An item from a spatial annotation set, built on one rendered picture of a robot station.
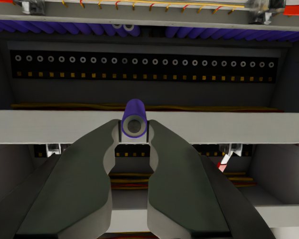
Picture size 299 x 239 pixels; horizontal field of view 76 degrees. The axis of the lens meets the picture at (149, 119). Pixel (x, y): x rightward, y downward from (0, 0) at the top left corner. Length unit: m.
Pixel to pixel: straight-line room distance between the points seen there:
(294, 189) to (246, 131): 0.24
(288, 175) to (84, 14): 0.49
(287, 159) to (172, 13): 0.39
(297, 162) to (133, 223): 0.35
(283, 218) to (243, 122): 0.24
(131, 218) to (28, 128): 0.23
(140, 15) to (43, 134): 0.20
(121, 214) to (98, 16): 0.32
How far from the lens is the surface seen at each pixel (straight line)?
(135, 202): 0.46
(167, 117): 0.27
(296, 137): 0.36
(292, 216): 0.50
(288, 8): 0.25
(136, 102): 0.17
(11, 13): 0.32
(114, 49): 0.41
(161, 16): 0.28
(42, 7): 0.28
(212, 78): 0.43
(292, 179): 0.52
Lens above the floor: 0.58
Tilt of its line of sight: 26 degrees up
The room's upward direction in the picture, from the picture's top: 178 degrees counter-clockwise
